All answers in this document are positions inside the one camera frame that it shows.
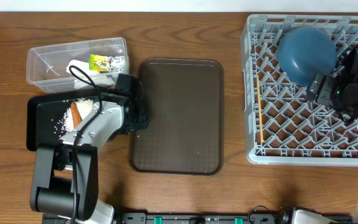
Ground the orange carrot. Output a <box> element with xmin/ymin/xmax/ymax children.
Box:
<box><xmin>70</xmin><ymin>102</ymin><xmax>82</xmax><ymax>129</ymax></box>

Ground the white tissue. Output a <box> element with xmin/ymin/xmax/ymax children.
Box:
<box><xmin>66</xmin><ymin>60</ymin><xmax>116</xmax><ymax>90</ymax></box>

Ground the yellow green snack wrapper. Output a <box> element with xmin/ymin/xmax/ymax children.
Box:
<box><xmin>89</xmin><ymin>54</ymin><xmax>126</xmax><ymax>73</ymax></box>

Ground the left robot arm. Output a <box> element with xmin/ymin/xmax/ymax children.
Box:
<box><xmin>27</xmin><ymin>65</ymin><xmax>148</xmax><ymax>223</ymax></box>

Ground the grey dishwasher rack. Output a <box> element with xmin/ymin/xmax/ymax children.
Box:
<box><xmin>241</xmin><ymin>14</ymin><xmax>358</xmax><ymax>167</ymax></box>

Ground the brown serving tray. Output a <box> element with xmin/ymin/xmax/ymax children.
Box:
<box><xmin>129</xmin><ymin>58</ymin><xmax>224</xmax><ymax>175</ymax></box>

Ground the clear plastic bin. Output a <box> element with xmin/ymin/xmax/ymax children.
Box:
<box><xmin>26</xmin><ymin>37</ymin><xmax>129</xmax><ymax>93</ymax></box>

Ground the spilled white rice pile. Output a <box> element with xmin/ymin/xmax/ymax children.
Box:
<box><xmin>51</xmin><ymin>98</ymin><xmax>93</xmax><ymax>137</ymax></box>

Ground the black plastic bin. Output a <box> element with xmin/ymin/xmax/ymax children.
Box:
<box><xmin>25</xmin><ymin>90</ymin><xmax>111</xmax><ymax>152</ymax></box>

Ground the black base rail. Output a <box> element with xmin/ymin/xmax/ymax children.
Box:
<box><xmin>42</xmin><ymin>211</ymin><xmax>353</xmax><ymax>224</ymax></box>

